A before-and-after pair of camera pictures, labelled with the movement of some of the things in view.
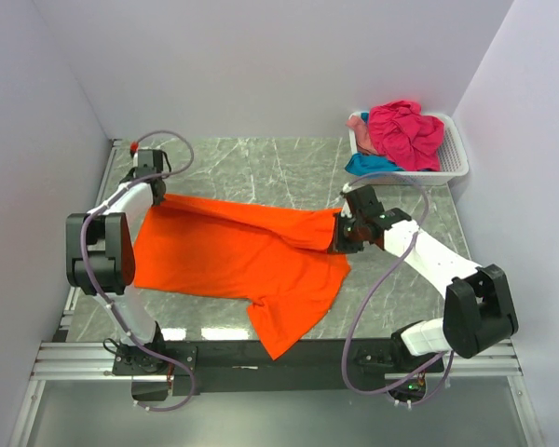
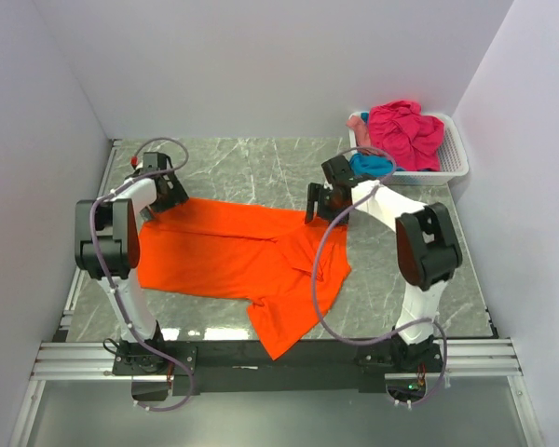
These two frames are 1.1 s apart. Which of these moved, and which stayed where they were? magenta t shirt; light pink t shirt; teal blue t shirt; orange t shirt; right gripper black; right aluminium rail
Moved: orange t shirt; right gripper black
Stayed: light pink t shirt; magenta t shirt; teal blue t shirt; right aluminium rail
